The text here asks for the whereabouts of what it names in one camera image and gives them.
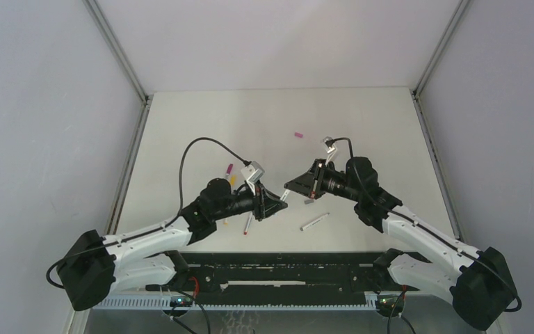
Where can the red white pen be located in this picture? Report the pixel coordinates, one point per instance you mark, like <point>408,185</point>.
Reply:
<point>248,223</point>

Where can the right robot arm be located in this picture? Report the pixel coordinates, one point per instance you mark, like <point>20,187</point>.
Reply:
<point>476,283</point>

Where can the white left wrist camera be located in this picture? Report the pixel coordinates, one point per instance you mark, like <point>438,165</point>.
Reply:
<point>252,173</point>

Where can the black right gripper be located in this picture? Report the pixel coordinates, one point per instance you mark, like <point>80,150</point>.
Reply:
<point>310,184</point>

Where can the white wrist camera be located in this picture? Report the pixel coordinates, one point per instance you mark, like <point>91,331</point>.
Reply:
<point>252,173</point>
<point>330,148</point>

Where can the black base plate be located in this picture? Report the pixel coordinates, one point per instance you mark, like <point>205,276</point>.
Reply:
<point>304,278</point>

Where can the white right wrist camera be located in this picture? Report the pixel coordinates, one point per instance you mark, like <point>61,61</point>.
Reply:
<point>330,148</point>

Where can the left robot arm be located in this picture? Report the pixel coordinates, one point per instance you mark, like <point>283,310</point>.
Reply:
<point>96,266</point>

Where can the aluminium frame rail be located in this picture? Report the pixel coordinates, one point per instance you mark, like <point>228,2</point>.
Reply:
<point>448,98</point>
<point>120,56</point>

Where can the blue white pen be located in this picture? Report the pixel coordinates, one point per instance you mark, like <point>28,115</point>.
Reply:
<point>284,195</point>

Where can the white cable duct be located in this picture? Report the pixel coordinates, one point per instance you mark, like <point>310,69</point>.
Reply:
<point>166,302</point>

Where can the right aluminium frame rail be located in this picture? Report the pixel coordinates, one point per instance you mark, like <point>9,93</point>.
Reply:
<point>448,98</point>

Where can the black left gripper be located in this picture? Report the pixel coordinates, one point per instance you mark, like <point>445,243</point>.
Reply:
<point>265,203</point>

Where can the grey white pen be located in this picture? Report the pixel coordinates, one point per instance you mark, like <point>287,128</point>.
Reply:
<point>314,222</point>

